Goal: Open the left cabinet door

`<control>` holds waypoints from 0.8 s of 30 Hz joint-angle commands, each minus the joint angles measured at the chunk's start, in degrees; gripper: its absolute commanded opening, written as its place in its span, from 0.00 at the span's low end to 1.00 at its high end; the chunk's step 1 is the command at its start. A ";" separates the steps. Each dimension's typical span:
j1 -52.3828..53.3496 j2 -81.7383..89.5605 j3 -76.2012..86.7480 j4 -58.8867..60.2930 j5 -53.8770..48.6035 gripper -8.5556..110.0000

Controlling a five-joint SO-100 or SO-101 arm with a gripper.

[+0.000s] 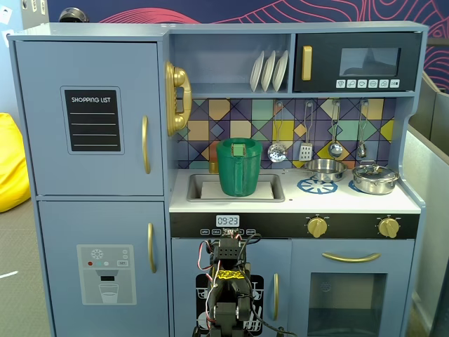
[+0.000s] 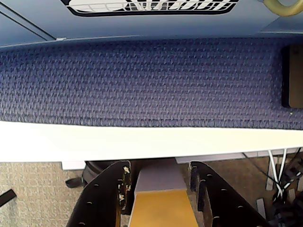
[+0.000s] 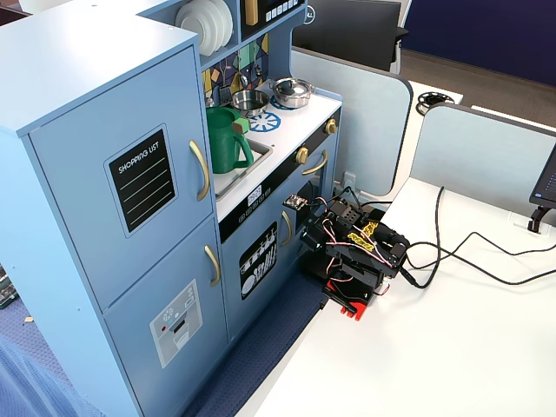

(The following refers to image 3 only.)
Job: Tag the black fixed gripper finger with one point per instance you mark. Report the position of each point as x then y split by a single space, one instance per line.
322 262

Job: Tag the white wall socket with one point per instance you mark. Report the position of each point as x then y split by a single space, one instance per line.
348 179

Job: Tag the black Dell monitor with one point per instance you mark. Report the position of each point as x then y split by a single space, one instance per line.
347 30

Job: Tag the steel toy ladle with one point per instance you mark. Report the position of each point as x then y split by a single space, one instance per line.
243 80

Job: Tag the small camera circuit board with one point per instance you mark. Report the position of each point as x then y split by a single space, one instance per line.
295 202

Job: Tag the blue knitted cloth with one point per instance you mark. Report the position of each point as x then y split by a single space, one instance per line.
26 382

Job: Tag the yellow wooden block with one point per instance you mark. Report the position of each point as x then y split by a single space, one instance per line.
250 11

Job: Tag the green circuit board box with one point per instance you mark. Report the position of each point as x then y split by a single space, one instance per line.
6 289

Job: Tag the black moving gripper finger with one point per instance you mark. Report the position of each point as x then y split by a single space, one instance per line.
309 260

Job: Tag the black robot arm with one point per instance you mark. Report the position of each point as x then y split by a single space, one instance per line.
378 256

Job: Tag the green wooden toy faucet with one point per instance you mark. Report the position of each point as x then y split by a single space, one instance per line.
241 126

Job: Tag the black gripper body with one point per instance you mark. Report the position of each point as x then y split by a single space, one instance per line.
314 242

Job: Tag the red arm base clamp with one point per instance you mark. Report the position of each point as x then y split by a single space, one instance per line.
354 308

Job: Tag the grey desk divider with dark edge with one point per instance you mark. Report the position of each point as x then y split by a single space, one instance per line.
478 152

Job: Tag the blue toy kitchen cabinet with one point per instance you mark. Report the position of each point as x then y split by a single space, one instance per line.
65 65

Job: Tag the steel toy pot with lid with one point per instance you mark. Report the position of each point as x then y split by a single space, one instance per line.
290 89

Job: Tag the green plastic pitcher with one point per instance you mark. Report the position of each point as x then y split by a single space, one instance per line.
221 143

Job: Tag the white toy plate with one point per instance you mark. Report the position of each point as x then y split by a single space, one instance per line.
212 31
229 24
220 26
191 22

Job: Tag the blue toy oven door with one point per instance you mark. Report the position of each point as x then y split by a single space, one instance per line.
331 165

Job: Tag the blue ice dispenser cabinet door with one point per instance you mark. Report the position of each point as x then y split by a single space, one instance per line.
139 286

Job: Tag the dark computer monitor with text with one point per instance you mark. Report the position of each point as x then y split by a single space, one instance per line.
547 182

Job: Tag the open steel toy pot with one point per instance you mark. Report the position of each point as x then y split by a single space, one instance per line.
249 102

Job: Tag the blue shopping list cabinet door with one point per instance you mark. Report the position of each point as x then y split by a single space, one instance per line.
78 195

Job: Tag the grey rounded desk divider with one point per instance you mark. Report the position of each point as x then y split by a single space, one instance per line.
369 108

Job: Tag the black monitor mount clamp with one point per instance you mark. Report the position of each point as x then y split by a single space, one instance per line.
536 217

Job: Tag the gold stove knob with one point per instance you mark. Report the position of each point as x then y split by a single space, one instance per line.
302 155
331 126

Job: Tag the black filament spool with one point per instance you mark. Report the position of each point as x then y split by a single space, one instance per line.
419 107

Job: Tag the grey toy sink basin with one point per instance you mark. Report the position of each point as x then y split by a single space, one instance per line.
257 150

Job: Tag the black toy spatula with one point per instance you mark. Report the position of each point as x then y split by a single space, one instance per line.
224 95

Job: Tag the blue dishwasher print door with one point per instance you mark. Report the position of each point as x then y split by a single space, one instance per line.
234 243

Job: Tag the black toy microwave panel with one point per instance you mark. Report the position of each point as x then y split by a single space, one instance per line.
260 30

